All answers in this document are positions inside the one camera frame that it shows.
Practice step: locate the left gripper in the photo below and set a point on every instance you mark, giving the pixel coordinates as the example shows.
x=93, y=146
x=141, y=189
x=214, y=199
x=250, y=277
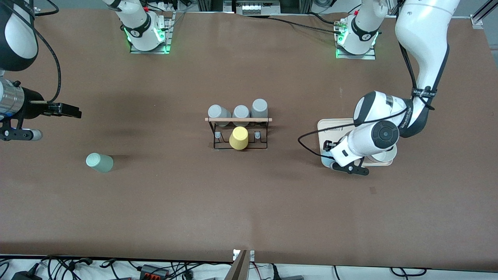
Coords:
x=329, y=146

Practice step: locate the mint green cup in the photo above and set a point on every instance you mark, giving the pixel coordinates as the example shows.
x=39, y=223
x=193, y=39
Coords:
x=100, y=163

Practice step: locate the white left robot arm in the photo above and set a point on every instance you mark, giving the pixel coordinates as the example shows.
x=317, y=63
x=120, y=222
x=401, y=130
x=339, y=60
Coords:
x=424, y=23

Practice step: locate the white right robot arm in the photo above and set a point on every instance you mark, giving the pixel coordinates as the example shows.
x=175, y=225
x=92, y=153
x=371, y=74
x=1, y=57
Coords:
x=17, y=39

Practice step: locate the white bowl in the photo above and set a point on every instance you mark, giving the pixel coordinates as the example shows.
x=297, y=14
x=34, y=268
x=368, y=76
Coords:
x=385, y=156

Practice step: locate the pink plastic tray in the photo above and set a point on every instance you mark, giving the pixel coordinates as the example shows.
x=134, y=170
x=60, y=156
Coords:
x=325, y=134

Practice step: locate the grey cup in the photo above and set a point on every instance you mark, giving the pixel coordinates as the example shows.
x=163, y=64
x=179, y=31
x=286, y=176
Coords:
x=259, y=107
x=241, y=112
x=218, y=111

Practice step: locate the yellow cup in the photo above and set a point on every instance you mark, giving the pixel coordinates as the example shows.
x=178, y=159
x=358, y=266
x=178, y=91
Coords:
x=238, y=139

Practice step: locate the black power adapter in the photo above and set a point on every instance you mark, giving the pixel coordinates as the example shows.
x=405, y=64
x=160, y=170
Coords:
x=23, y=276

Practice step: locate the black orange power strip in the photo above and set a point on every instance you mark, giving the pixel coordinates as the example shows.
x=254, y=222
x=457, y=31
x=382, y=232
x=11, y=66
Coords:
x=153, y=271

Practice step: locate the grey socket box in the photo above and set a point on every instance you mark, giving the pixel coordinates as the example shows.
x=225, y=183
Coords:
x=253, y=7

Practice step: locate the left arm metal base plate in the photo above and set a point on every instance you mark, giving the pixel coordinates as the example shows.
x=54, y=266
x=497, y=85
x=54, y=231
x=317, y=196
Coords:
x=369, y=57

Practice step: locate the brown wooden post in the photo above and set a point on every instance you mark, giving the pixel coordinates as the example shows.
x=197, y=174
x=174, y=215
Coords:
x=239, y=268

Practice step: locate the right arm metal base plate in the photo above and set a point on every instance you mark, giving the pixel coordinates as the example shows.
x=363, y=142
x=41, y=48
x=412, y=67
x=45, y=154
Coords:
x=169, y=27

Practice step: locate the aluminium frame profile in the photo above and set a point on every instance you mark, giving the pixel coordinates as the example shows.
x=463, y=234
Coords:
x=477, y=20

